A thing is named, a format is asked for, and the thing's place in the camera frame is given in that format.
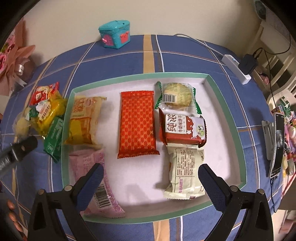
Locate red snack packet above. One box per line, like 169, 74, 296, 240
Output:
29, 81, 60, 105

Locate clear bag of white balls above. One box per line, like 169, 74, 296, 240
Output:
13, 107, 36, 139

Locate blue plaid tablecloth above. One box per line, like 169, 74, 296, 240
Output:
1, 35, 282, 240

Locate green snack packet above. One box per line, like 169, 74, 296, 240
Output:
44, 116, 64, 163

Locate pink snack packet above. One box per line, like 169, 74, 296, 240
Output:
69, 149, 125, 218

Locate green white small packet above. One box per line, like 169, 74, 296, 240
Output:
29, 100, 49, 118

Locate yellow snack packet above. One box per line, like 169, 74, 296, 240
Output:
33, 91, 67, 137

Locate yellow orange bread packet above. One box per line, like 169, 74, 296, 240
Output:
64, 95, 107, 149

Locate pink paper flower bouquet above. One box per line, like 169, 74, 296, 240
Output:
1, 18, 36, 96

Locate cream snack packet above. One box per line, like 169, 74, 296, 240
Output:
164, 144, 205, 200

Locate smartphone on stand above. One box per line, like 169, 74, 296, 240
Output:
261, 113, 285, 178

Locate red patterned wafer packet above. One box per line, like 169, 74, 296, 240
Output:
117, 90, 159, 159

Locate red white milk biscuit packet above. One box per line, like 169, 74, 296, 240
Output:
159, 109, 207, 148

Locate teal-rimmed white tray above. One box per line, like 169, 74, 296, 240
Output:
63, 72, 247, 224

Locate white power strip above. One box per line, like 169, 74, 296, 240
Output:
222, 54, 251, 85

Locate round cookie clear packet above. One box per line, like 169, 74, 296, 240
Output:
154, 81, 202, 114

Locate teal box with pink hearts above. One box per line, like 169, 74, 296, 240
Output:
98, 20, 130, 49

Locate black power adapter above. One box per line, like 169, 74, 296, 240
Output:
238, 54, 258, 75

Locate white cable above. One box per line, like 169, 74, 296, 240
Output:
173, 33, 226, 57

